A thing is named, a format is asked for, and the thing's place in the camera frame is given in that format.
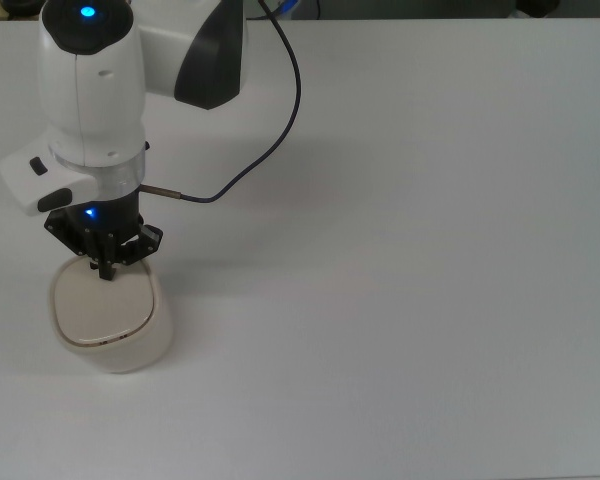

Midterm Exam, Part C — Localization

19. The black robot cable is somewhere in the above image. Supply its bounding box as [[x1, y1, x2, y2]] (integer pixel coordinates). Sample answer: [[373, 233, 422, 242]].
[[138, 0, 303, 204]]

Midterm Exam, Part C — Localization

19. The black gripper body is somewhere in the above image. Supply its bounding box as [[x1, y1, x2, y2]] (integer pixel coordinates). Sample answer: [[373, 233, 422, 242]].
[[59, 191, 146, 246]]

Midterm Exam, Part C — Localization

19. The small white trash can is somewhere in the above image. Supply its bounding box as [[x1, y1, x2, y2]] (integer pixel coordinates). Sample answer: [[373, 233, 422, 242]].
[[46, 254, 175, 376]]

